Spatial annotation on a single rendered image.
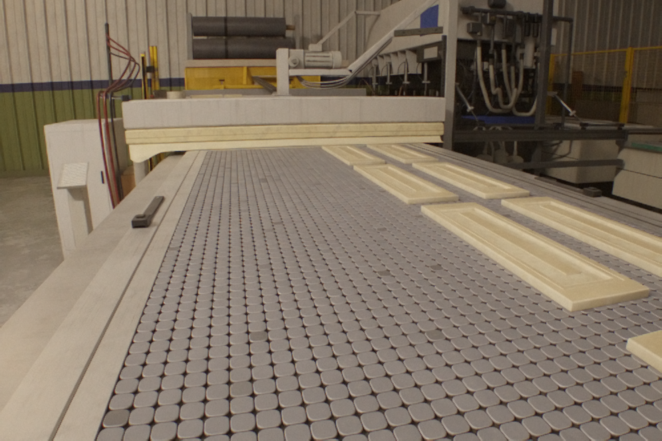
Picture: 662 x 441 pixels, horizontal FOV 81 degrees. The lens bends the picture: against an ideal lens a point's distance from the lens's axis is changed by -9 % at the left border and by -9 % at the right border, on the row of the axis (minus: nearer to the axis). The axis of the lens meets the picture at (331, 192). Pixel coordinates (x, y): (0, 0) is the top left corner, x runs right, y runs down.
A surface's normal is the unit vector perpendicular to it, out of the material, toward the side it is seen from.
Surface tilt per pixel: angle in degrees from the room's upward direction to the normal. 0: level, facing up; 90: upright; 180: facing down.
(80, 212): 90
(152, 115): 90
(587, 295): 0
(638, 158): 90
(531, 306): 0
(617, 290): 0
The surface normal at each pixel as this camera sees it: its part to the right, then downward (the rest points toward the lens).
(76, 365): 0.00, -0.97
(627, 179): -0.98, 0.05
